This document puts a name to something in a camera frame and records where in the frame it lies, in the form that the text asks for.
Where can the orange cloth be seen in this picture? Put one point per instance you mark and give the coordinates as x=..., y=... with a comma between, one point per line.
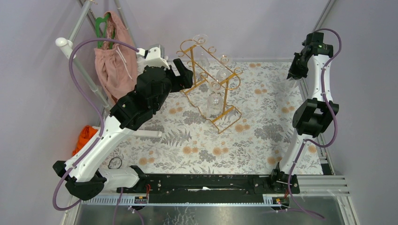
x=84, y=137

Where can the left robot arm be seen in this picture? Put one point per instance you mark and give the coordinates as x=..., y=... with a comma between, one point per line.
x=82, y=175

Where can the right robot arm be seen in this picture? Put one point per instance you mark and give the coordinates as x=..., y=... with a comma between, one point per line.
x=315, y=114

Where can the floral tablecloth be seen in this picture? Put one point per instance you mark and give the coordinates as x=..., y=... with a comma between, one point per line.
x=251, y=139

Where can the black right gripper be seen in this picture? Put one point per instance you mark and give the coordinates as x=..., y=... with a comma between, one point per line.
x=293, y=72

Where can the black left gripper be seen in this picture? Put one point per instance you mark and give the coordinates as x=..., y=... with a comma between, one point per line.
x=175, y=78

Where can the gold wire wine glass rack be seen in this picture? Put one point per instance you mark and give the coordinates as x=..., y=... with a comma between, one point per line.
x=212, y=68

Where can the silver clothes rail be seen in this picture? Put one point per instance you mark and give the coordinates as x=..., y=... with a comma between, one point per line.
x=83, y=28

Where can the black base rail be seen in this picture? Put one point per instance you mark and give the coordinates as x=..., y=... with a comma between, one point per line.
x=210, y=188

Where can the green clothes hanger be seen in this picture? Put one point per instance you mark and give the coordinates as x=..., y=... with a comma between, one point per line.
x=101, y=25

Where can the pink shorts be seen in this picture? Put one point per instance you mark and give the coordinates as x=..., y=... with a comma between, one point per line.
x=115, y=64

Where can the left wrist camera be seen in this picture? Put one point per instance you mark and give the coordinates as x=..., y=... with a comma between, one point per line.
x=154, y=56

